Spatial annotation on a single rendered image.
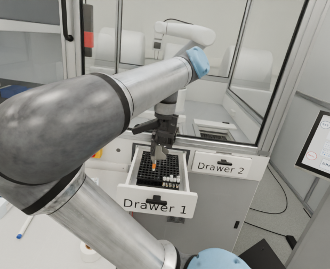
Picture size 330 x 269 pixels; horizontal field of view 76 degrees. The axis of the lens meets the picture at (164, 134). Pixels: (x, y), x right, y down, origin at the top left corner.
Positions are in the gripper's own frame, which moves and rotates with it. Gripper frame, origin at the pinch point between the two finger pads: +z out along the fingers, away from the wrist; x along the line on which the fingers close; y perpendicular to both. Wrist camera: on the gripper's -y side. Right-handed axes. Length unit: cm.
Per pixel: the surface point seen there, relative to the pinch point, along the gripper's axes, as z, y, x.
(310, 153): -4, 67, 30
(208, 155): 5.9, 22.3, 24.8
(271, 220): 98, 98, 100
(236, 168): 11.6, 37.8, 28.0
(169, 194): 5.8, 9.8, -10.5
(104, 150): 11.1, -29.2, 16.0
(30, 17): -45, -86, 40
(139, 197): 8.8, -0.5, -12.6
